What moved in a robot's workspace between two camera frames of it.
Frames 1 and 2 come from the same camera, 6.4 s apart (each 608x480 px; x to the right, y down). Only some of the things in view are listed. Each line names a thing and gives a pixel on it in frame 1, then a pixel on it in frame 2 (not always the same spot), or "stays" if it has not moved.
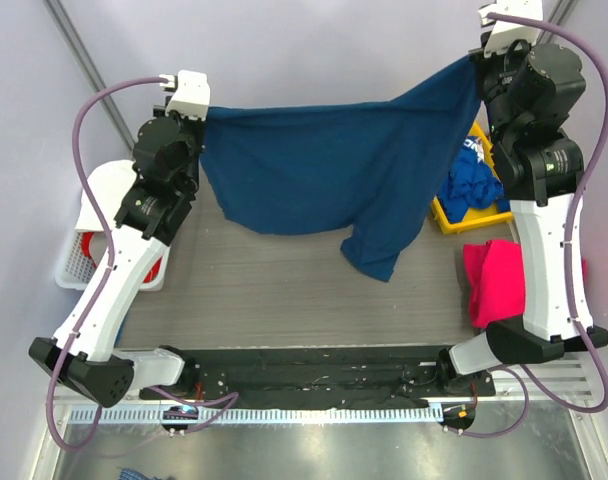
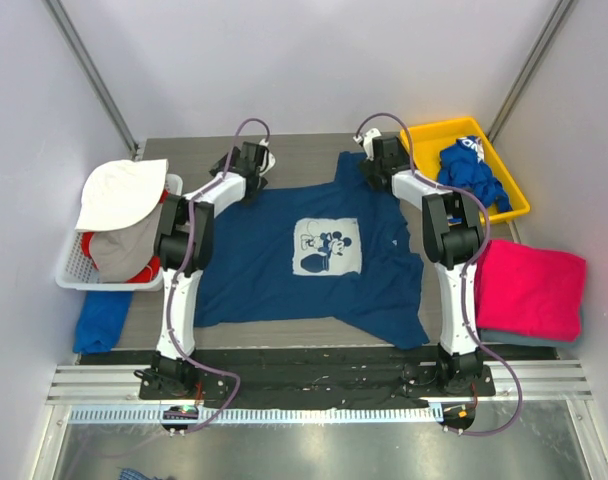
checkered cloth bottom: (131, 474) stays
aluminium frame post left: (68, 32) stays
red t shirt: (85, 245) stays
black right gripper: (489, 67) to (375, 178)
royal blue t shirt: (470, 183) stays
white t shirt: (109, 185) stays
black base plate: (320, 377) stays
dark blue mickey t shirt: (372, 170) to (341, 252)
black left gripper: (193, 126) to (252, 181)
